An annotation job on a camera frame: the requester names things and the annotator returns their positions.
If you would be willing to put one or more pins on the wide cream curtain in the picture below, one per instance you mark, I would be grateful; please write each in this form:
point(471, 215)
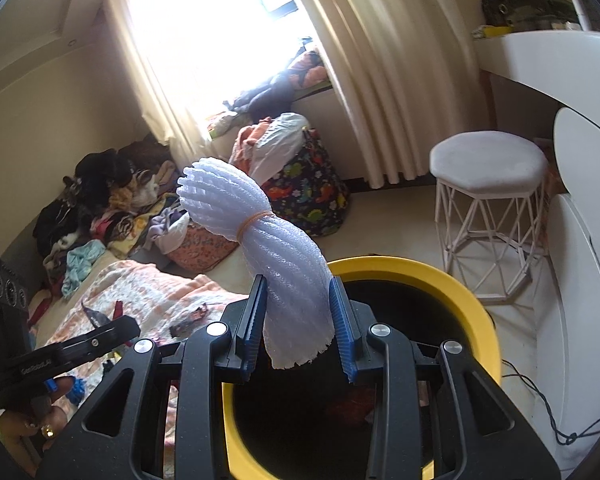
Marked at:
point(380, 85)

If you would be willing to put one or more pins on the white foam net bundle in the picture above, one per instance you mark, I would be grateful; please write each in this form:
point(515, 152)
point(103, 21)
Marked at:
point(260, 230)

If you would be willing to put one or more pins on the dinosaur print bag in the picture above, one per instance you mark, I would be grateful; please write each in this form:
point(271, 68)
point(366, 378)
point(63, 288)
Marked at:
point(310, 195)

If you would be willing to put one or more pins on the teal cloth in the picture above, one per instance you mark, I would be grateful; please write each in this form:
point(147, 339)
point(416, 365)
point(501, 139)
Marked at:
point(82, 260)

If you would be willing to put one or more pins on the white plastic bag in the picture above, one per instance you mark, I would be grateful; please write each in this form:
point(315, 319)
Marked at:
point(280, 140)

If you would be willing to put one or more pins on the orange patterned blanket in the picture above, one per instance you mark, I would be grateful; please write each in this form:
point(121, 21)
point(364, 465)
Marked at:
point(307, 70)

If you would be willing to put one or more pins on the pile of clothes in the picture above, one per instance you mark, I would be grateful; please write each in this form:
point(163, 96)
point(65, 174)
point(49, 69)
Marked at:
point(105, 195)

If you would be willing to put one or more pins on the white vanity desk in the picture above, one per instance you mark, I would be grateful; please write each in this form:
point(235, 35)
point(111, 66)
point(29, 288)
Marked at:
point(555, 60)

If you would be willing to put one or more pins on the person's left hand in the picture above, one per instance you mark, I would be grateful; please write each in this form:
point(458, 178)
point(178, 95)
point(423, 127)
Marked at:
point(35, 435)

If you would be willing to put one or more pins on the window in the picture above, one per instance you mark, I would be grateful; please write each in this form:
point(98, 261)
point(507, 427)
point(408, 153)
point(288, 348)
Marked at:
point(215, 25)

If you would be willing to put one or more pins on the narrow cream curtain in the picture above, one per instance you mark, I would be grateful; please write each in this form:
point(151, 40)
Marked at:
point(160, 85)

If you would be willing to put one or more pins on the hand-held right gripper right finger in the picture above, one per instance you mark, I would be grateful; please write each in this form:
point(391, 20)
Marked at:
point(344, 330)

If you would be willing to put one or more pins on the orange fleece cloth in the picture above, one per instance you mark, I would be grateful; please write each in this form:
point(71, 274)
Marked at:
point(245, 142)

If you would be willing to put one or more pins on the dark jacket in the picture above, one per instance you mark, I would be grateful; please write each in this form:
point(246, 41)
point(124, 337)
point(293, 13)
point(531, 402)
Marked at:
point(260, 95)

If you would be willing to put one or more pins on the yellow flat item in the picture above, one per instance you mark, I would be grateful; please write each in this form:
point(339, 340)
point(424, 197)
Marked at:
point(495, 32)

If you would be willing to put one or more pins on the camouflage bag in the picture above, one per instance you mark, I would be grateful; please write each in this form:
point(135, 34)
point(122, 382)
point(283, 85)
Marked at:
point(525, 10)

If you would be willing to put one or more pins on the lavender white cloth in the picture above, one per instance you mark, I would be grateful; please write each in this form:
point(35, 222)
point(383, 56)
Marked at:
point(167, 230)

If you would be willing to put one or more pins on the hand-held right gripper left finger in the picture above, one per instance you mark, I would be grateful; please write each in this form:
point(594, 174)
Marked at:
point(252, 340)

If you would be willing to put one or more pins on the pink floral bag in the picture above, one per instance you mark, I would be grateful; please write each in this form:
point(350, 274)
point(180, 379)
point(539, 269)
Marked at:
point(205, 250)

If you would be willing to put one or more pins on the yellow bin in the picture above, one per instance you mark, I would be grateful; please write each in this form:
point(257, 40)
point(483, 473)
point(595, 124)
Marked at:
point(480, 330)

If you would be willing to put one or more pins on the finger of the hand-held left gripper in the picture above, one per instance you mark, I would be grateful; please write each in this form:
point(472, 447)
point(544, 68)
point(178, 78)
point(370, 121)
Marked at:
point(100, 341)

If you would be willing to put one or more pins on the peach white fleece blanket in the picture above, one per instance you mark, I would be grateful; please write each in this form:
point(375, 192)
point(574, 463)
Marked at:
point(150, 290)

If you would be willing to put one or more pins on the white rounded cabinet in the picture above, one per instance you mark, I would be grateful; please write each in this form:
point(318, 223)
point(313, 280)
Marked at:
point(580, 260)

